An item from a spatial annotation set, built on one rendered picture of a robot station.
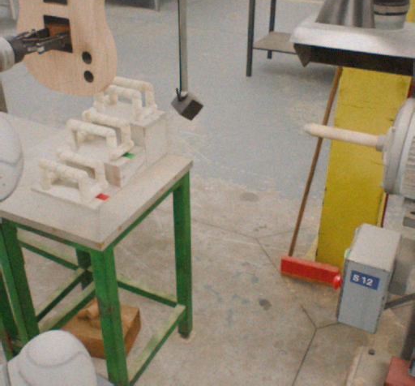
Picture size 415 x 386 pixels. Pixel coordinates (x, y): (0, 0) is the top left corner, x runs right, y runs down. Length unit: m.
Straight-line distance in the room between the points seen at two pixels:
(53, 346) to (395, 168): 0.89
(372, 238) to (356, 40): 0.48
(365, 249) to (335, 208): 1.38
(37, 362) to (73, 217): 0.60
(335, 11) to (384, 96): 1.16
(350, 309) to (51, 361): 0.69
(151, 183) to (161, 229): 1.36
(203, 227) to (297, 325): 0.91
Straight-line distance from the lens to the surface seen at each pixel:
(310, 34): 1.38
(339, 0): 1.24
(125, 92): 1.86
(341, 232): 2.71
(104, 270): 1.65
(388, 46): 1.34
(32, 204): 1.80
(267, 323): 2.60
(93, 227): 1.64
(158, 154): 1.96
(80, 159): 1.78
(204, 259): 2.93
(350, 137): 1.45
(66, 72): 1.67
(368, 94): 2.36
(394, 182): 1.37
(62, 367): 1.23
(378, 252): 1.27
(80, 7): 1.57
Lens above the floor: 1.88
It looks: 32 degrees down
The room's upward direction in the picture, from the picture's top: straight up
